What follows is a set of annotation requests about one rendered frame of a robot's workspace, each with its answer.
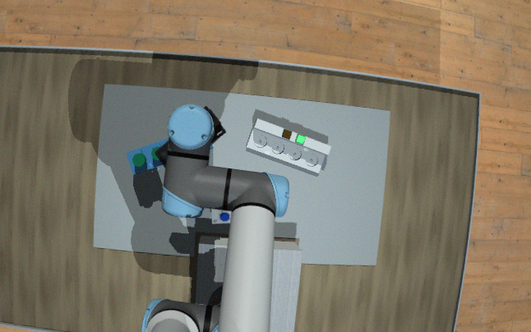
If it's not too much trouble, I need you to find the green round cap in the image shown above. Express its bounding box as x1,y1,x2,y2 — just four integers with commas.
132,153,146,167
151,146,159,160

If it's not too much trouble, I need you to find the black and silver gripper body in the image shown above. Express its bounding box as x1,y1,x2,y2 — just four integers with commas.
204,106,226,143

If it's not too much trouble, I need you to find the blue four-tube rack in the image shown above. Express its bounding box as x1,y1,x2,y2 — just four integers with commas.
126,139,169,175

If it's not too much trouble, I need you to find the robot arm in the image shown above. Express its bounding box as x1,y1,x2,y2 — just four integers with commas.
141,104,289,332

